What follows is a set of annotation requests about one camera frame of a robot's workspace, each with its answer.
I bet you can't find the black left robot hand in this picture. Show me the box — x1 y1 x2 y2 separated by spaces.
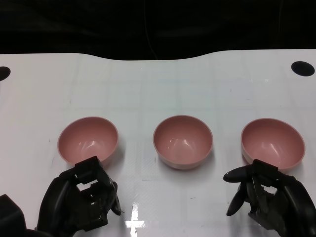
36 156 123 237

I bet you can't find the black backdrop cloth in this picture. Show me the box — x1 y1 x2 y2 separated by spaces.
0 0 316 61

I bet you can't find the pink plastic bowl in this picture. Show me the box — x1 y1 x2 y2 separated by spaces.
240 118 306 173
57 116 119 170
152 115 214 170

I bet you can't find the black round table grommet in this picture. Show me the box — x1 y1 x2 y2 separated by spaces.
0 66 11 82
290 61 316 77

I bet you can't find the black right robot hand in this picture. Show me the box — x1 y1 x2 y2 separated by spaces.
223 159 316 237

